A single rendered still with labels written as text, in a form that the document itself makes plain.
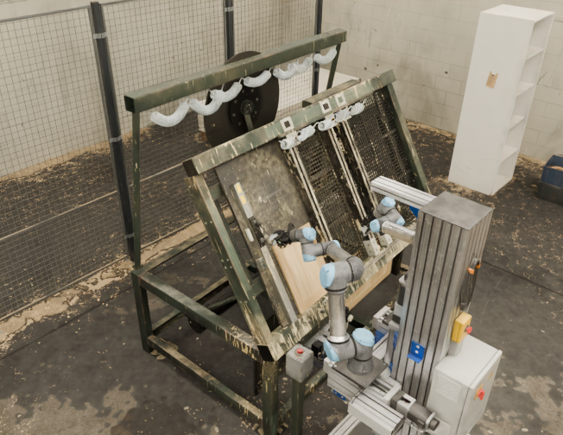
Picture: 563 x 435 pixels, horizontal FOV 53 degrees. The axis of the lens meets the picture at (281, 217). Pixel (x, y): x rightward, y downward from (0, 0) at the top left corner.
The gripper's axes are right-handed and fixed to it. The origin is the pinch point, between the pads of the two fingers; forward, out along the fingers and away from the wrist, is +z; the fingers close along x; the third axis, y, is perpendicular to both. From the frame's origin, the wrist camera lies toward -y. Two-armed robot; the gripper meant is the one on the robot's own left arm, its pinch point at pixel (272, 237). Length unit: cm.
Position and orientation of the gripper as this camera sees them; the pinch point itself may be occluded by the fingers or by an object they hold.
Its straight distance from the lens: 343.9
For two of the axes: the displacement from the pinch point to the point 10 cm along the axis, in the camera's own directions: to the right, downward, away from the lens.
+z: -6.8, 1.3, 7.2
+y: -4.6, 6.9, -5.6
